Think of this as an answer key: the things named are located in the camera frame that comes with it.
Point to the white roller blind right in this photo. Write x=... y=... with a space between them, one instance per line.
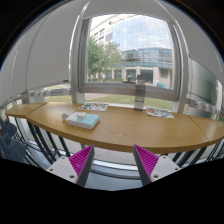
x=200 y=46

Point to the white roller blind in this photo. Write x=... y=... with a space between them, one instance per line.
x=40 y=57
x=200 y=46

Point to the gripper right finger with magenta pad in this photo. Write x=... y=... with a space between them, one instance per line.
x=152 y=167

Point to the white charger plug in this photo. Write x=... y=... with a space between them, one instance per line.
x=81 y=115

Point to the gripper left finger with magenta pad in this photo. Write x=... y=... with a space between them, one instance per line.
x=74 y=168

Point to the white and teal power strip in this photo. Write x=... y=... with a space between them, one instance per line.
x=88 y=123

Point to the right colourful leaflet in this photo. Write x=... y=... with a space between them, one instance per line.
x=158 y=112

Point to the left colourful leaflet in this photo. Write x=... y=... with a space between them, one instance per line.
x=94 y=106

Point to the blue grey chair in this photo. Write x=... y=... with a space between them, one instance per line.
x=13 y=149

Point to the colourful leaflet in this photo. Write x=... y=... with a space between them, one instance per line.
x=158 y=112
x=94 y=106

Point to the grey window frame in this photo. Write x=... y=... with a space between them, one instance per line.
x=109 y=52

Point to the white roller blind left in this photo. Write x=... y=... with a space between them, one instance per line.
x=40 y=57

